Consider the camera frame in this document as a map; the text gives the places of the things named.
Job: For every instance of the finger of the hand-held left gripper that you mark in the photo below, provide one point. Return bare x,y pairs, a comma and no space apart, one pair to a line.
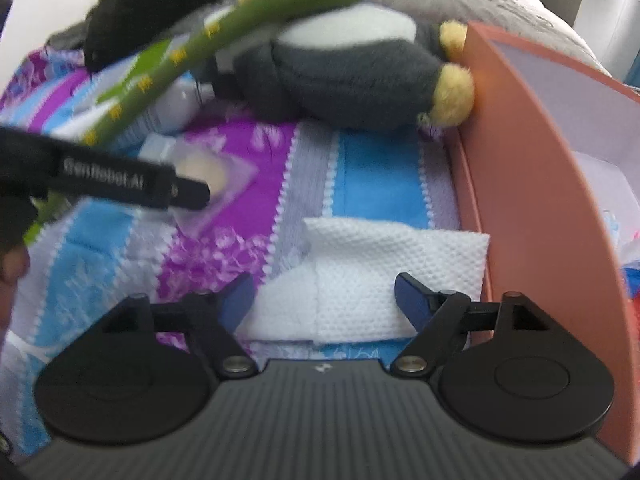
192,194

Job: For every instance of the pink cardboard box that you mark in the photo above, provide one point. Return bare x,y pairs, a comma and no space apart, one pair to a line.
540,210

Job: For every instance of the black jacket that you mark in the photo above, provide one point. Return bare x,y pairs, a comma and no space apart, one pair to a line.
135,5

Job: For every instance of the grey blanket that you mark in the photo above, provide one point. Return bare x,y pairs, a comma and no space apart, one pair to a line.
65,40

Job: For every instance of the person's left hand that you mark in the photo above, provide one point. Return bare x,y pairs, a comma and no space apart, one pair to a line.
12,266

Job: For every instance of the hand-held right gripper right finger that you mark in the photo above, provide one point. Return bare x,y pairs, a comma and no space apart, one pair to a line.
415,300

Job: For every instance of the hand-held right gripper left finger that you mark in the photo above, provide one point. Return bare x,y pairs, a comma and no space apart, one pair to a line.
237,300

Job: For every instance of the white bottle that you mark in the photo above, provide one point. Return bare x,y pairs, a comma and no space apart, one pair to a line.
175,105

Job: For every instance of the clear packet with beige pad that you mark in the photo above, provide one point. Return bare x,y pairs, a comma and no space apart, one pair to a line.
220,175

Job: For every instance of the white paper towel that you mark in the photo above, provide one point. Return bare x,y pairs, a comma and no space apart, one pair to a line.
360,270

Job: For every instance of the green plush stick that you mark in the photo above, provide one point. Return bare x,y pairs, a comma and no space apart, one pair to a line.
240,15

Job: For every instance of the grey penguin plush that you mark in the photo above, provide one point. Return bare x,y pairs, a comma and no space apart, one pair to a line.
350,75

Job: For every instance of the small clear packet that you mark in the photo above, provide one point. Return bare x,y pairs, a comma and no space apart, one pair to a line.
155,147

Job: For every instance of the colourful striped bedsheet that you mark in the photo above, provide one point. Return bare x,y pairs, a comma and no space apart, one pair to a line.
375,175

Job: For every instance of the blue plastic bag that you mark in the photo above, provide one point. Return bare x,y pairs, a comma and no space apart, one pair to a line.
631,280

